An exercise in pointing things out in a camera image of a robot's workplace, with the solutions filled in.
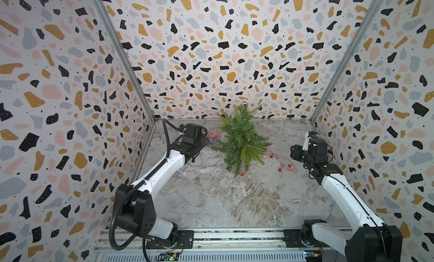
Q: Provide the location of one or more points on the small green christmas tree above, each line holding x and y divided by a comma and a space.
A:
241, 145

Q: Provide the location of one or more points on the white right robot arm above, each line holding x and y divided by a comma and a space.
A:
342, 201

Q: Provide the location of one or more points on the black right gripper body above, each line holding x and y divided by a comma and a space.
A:
299, 154

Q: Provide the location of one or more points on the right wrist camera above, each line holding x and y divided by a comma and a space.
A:
308, 136

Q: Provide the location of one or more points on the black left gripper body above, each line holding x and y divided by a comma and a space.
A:
204, 140

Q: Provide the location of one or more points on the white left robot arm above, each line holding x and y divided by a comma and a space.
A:
134, 213

